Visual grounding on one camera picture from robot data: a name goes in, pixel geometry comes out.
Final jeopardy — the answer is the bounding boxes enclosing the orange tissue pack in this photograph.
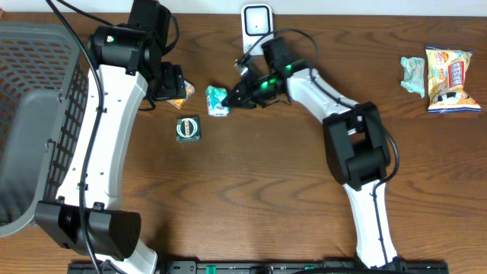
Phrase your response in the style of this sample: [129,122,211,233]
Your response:
[169,81,195,110]

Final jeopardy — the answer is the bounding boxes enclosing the teal wet wipes pack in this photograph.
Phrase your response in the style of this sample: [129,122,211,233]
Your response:
[400,57,425,98]

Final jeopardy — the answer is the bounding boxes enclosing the teal kleenex tissue pack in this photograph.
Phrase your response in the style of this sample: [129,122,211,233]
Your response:
[205,86,229,117]

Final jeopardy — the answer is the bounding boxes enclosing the black box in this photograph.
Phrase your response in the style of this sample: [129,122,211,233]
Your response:
[176,116,202,143]

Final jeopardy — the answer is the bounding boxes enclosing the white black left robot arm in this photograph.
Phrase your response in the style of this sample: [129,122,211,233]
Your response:
[34,23,186,273]

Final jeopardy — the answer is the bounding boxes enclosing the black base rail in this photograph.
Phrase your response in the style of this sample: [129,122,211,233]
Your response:
[67,260,450,274]

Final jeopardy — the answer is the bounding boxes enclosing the white barcode scanner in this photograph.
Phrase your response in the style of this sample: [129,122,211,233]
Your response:
[240,3,274,56]

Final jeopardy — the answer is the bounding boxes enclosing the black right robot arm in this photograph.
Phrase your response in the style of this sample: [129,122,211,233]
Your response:
[222,59,399,269]

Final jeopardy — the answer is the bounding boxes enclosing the grey plastic basket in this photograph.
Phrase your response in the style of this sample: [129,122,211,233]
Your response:
[1,21,88,237]

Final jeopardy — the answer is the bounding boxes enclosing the white snack bag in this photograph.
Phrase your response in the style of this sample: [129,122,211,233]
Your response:
[425,46,482,113]

